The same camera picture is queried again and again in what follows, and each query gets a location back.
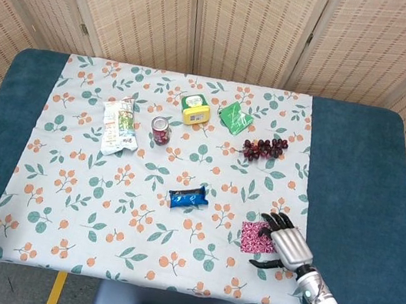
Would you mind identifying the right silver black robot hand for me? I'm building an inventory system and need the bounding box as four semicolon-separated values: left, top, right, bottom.
248;209;320;277

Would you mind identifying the teal blue table cover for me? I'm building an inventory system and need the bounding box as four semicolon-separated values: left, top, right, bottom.
0;42;406;304

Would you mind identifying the dark red grape bunch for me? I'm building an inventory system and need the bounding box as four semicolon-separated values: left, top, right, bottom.
229;129;291;168

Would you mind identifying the blue cookie packet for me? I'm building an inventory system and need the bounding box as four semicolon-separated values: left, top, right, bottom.
165;179;212;215

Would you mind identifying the yellow floor tape strip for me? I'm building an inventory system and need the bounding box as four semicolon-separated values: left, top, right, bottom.
45;269;69;304

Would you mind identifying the green foil snack packet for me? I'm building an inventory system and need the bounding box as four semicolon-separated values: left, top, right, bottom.
215;99;257;139

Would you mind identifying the floral print tablecloth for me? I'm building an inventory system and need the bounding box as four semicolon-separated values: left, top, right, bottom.
0;43;338;304

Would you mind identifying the yellow green lidded box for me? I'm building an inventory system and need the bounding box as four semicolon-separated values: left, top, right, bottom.
175;92;215;129

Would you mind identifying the red drink can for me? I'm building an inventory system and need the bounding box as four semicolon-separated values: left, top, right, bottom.
148;115;175;149

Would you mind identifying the white crinkled snack bag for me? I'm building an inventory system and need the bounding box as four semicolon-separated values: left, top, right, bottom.
94;92;146;161

